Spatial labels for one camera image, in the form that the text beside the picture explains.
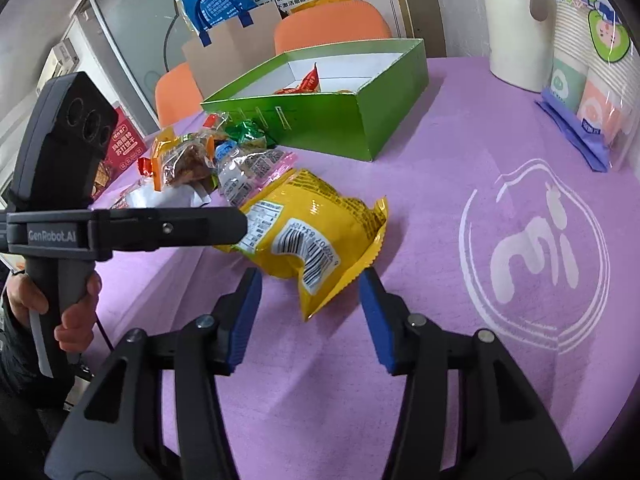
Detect red biscuit box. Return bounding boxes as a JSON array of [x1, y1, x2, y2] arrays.
[[90, 107, 147, 202]]

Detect green cardboard box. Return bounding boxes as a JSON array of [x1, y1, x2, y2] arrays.
[[200, 38, 429, 162]]

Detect white snack packet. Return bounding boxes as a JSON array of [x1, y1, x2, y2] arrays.
[[111, 182, 212, 211]]

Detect large yellow snack bag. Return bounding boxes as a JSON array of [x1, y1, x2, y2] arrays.
[[212, 169, 390, 323]]

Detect clear packet of brown snack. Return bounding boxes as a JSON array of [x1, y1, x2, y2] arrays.
[[152, 132, 221, 192]]

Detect person's left hand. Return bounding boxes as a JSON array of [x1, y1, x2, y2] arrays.
[[5, 270, 104, 366]]

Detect person's left forearm dark sleeve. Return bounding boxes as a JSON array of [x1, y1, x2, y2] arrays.
[[0, 300, 76, 411]]

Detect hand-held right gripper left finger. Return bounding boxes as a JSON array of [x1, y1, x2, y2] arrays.
[[45, 267, 263, 480]]

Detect pack of paper cups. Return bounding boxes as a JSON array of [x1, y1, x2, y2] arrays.
[[535, 0, 640, 172]]

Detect purple tablecloth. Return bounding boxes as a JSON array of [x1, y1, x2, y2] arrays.
[[82, 55, 640, 480]]

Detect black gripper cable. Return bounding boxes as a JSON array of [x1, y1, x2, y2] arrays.
[[93, 310, 115, 352]]

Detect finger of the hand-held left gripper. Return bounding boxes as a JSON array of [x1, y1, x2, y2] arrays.
[[107, 205, 249, 252]]

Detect white plastic jug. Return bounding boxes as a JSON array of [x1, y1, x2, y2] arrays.
[[482, 0, 559, 93]]

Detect orange chair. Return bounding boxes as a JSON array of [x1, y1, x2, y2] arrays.
[[155, 62, 206, 128], [273, 2, 394, 56]]

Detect frosted glass door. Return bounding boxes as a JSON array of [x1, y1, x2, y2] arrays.
[[87, 0, 201, 122]]

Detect red snack packet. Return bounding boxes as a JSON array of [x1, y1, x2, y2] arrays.
[[274, 63, 322, 95]]

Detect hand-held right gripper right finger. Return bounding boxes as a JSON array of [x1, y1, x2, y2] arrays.
[[357, 267, 576, 480]]

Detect shiny green foil snack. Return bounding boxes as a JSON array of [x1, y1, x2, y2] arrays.
[[225, 119, 269, 149]]

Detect white air conditioner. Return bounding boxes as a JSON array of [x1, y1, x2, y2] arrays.
[[36, 37, 76, 97]]

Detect clear packet with blue label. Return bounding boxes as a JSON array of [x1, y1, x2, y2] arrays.
[[216, 139, 297, 207]]

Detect brown paper bag blue handles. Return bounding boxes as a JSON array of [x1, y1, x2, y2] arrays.
[[181, 5, 284, 104]]

